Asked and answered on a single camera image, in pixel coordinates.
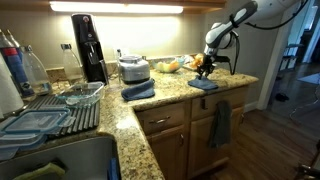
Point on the clear soda bottle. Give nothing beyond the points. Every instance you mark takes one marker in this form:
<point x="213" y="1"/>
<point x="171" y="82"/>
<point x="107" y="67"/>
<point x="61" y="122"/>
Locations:
<point x="72" y="66"/>

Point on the left wooden drawer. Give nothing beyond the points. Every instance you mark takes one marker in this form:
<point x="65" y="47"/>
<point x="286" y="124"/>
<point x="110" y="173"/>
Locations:
<point x="161" y="118"/>

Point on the clear plastic bottle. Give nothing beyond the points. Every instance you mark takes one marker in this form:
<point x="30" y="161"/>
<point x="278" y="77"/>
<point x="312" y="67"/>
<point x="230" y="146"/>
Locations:
<point x="35" y="71"/>

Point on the clear glass baking dish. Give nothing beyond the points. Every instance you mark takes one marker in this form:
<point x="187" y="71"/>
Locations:
<point x="81" y="95"/>

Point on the folded blue cloth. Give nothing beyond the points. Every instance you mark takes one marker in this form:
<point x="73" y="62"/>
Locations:
<point x="140" y="91"/>

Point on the wooden drawer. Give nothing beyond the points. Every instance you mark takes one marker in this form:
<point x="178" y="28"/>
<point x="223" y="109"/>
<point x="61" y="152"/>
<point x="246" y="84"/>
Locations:
<point x="206" y="105"/>
<point x="161" y="118"/>

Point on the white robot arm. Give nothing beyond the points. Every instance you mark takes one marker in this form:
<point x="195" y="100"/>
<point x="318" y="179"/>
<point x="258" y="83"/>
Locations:
<point x="254" y="10"/>

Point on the stainless steel sink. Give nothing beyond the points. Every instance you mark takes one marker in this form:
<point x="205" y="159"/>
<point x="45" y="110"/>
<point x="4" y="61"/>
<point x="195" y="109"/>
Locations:
<point x="89" y="159"/>

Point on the grey dish drying mat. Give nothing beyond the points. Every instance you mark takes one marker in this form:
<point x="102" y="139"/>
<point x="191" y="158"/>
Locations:
<point x="86" y="118"/>

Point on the black soda maker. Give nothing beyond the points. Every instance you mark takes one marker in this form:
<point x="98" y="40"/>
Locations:
<point x="89" y="48"/>

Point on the glass fruit bowl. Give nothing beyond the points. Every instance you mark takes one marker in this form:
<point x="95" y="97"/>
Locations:
<point x="168" y="65"/>

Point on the right wooden drawer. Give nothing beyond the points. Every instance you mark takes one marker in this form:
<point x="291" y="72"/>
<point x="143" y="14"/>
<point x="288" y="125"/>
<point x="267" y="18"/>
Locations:
<point x="206" y="105"/>

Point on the dark grey hanging towel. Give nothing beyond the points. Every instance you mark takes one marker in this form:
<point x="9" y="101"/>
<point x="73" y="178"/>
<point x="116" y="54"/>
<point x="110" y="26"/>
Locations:
<point x="220" y="133"/>

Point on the blue labelled bottle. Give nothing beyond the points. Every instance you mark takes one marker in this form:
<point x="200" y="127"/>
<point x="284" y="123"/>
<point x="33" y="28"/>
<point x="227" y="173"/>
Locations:
<point x="15" y="66"/>

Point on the under-cabinet light bar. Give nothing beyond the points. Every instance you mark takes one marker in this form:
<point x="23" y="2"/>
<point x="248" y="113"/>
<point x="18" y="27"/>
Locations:
<point x="68" y="6"/>

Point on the lower wooden cabinet door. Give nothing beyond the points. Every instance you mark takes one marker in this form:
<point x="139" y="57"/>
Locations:
<point x="202" y="158"/>

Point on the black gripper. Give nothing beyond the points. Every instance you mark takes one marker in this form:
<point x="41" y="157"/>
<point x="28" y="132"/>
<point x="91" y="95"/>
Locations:
<point x="209" y="64"/>

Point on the blue cloth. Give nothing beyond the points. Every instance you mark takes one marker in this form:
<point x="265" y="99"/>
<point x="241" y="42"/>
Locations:
<point x="140" y="91"/>
<point x="202" y="82"/>

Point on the blue lidded plastic container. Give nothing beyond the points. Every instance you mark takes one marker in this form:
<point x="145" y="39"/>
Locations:
<point x="43" y="121"/>

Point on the green sponge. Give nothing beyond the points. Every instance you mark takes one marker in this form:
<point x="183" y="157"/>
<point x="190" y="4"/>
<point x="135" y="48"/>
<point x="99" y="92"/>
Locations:
<point x="44" y="170"/>

